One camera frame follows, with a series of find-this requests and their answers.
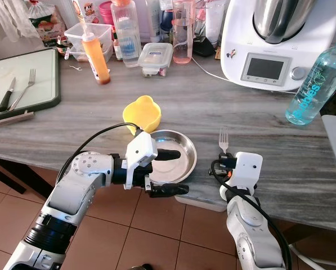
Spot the long black left arm cable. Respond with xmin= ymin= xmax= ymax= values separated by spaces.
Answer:
xmin=57 ymin=123 xmax=139 ymax=182

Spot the long black arm cable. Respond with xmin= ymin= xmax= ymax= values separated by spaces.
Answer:
xmin=210 ymin=160 xmax=293 ymax=270
xmin=57 ymin=123 xmax=139 ymax=182

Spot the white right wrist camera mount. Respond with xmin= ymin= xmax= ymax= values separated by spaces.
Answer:
xmin=233 ymin=152 xmax=264 ymax=196

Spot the white green rimmed cutting board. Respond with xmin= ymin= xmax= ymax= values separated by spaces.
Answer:
xmin=0 ymin=48 xmax=61 ymax=122

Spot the grey top wooden table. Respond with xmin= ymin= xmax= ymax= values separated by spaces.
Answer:
xmin=0 ymin=22 xmax=336 ymax=234

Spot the long black right arm cable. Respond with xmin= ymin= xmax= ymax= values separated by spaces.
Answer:
xmin=210 ymin=160 xmax=293 ymax=270

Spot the stainless steel plate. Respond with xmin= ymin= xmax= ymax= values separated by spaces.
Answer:
xmin=147 ymin=130 xmax=198 ymax=185

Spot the yellow plastic bowl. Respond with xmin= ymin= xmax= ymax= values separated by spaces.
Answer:
xmin=122 ymin=95 xmax=162 ymax=136

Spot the clear bottle with orange cap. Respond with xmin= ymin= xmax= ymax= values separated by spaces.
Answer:
xmin=110 ymin=0 xmax=142 ymax=68

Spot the small black wedge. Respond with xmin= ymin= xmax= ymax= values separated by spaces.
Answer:
xmin=192 ymin=38 xmax=217 ymax=57

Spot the white kitchen machine steel bowl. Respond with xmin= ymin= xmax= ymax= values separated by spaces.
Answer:
xmin=219 ymin=0 xmax=336 ymax=93

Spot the clear plastic storage box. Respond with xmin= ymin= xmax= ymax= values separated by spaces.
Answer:
xmin=65 ymin=22 xmax=113 ymax=62

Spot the white power cable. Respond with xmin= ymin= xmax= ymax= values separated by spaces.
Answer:
xmin=190 ymin=55 xmax=336 ymax=91

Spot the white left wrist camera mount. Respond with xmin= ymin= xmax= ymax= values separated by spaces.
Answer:
xmin=125 ymin=130 xmax=159 ymax=187

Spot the cartoon printed box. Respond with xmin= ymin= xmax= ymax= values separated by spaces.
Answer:
xmin=72 ymin=0 xmax=101 ymax=26

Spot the stainless steel fork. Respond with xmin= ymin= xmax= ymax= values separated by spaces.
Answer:
xmin=9 ymin=69 xmax=37 ymax=111
xmin=219 ymin=127 xmax=230 ymax=156

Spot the clear bag of food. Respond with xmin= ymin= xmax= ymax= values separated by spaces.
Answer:
xmin=26 ymin=0 xmax=65 ymax=48

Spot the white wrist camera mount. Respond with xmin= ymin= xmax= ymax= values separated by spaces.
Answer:
xmin=125 ymin=130 xmax=159 ymax=187
xmin=233 ymin=152 xmax=264 ymax=196

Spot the black handled knife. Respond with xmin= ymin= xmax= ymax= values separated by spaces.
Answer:
xmin=0 ymin=77 xmax=16 ymax=112

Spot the clear lidded food container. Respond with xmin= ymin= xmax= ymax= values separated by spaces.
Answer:
xmin=138 ymin=43 xmax=174 ymax=78

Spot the blue plastic water bottle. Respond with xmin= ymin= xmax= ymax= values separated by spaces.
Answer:
xmin=285 ymin=35 xmax=336 ymax=126

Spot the grey flat bar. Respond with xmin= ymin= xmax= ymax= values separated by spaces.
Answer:
xmin=0 ymin=111 xmax=35 ymax=129

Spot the white lace curtain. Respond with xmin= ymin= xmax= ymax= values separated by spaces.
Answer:
xmin=0 ymin=0 xmax=30 ymax=46

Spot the pink clear bottle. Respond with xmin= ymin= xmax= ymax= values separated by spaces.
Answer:
xmin=172 ymin=0 xmax=195 ymax=64

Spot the orange sauce squeeze bottle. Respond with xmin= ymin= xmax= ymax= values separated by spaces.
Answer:
xmin=81 ymin=32 xmax=111 ymax=85

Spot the pink plastic cup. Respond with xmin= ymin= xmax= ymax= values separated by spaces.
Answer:
xmin=98 ymin=0 xmax=115 ymax=26

